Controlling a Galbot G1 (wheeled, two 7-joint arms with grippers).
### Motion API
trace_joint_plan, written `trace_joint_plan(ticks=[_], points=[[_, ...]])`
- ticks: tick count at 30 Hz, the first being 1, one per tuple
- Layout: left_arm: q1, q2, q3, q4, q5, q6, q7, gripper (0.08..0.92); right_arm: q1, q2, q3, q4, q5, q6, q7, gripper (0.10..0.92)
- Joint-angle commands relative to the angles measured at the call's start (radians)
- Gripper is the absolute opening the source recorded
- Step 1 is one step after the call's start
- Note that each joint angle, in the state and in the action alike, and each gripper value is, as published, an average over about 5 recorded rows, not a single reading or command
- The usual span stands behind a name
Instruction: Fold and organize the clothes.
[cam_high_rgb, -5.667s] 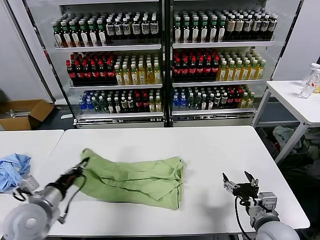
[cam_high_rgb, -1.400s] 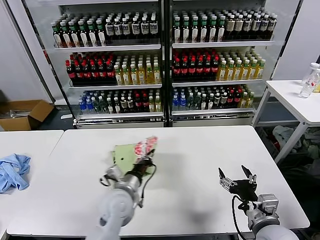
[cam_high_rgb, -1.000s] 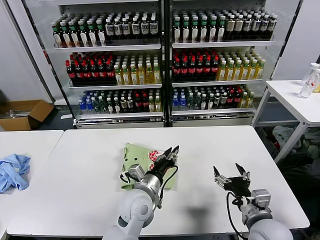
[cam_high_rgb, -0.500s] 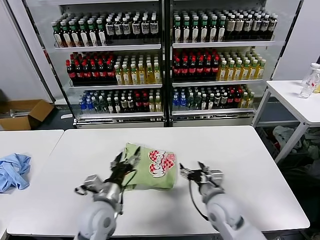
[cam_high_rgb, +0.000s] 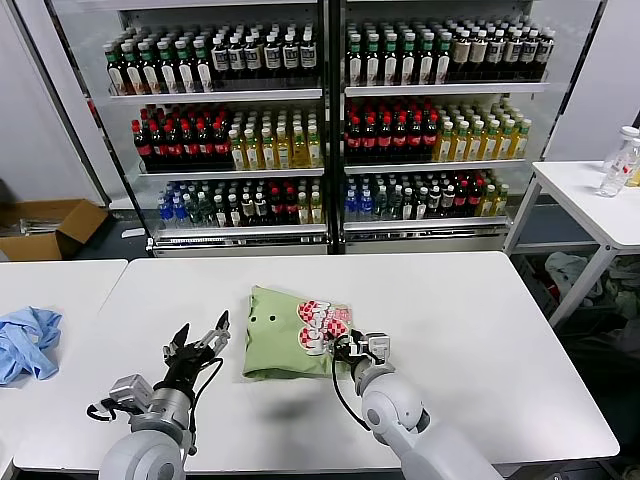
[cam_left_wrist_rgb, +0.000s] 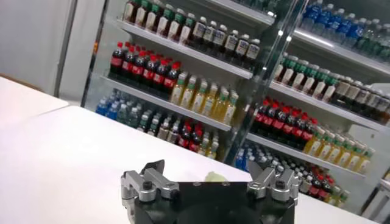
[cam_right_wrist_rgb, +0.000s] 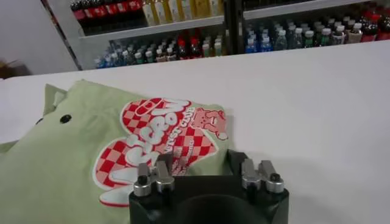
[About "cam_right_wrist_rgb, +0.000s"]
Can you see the white beverage display shelf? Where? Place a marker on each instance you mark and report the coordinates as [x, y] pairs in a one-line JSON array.
[[152, 29], [304, 8]]

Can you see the cola bottle red cap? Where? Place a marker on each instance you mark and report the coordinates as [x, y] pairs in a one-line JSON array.
[[79, 14], [111, 9], [90, 12], [135, 5], [100, 11], [195, 47], [123, 7], [384, 29], [369, 30], [182, 48]]

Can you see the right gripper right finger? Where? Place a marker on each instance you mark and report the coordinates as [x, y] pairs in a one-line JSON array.
[[254, 175]]

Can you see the blue water bottle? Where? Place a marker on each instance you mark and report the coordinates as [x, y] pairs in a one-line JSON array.
[[266, 43], [106, 61], [250, 44], [98, 63]]

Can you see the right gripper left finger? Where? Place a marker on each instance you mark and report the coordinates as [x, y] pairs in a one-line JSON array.
[[163, 176]]

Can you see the open brown cardboard box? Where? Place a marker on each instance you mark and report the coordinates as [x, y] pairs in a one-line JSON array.
[[12, 71]]

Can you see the light green printed t-shirt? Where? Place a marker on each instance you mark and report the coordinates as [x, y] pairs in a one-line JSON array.
[[61, 158]]

